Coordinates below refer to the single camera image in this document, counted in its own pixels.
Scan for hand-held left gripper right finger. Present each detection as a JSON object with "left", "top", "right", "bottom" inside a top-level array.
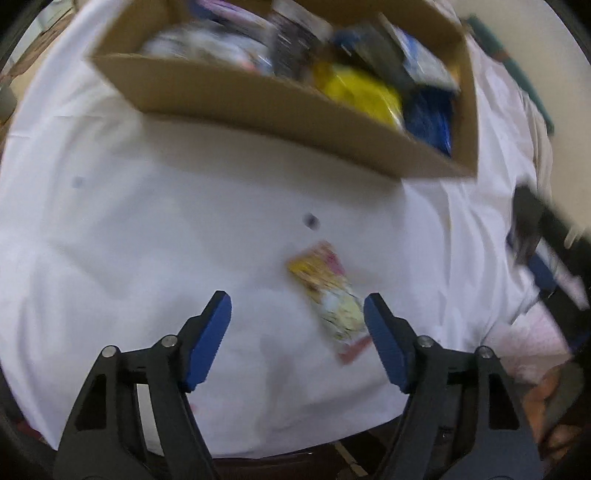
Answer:
[{"left": 364, "top": 293, "right": 543, "bottom": 480}]

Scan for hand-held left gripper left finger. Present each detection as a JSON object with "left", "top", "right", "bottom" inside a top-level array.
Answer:
[{"left": 53, "top": 291, "right": 232, "bottom": 480}]

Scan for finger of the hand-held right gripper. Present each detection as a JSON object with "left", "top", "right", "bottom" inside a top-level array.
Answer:
[
  {"left": 527, "top": 255, "right": 558, "bottom": 294},
  {"left": 505, "top": 184, "right": 548, "bottom": 266}
]

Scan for yellow pink snack packet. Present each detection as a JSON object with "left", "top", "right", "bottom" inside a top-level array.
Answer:
[{"left": 287, "top": 240, "right": 374, "bottom": 365}]

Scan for brown cardboard box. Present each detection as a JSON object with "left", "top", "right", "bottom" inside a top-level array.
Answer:
[{"left": 89, "top": 0, "right": 480, "bottom": 180}]

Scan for pale pink cloth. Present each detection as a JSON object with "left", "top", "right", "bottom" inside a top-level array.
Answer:
[{"left": 496, "top": 302, "right": 574, "bottom": 385}]

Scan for white tablecloth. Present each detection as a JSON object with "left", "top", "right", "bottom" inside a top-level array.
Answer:
[{"left": 0, "top": 0, "right": 555, "bottom": 459}]

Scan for orange and grey object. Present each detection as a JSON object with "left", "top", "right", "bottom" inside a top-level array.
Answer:
[{"left": 524, "top": 362, "right": 587, "bottom": 450}]

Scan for dark snack packet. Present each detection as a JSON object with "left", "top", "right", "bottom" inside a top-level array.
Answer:
[{"left": 270, "top": 9, "right": 334, "bottom": 83}]

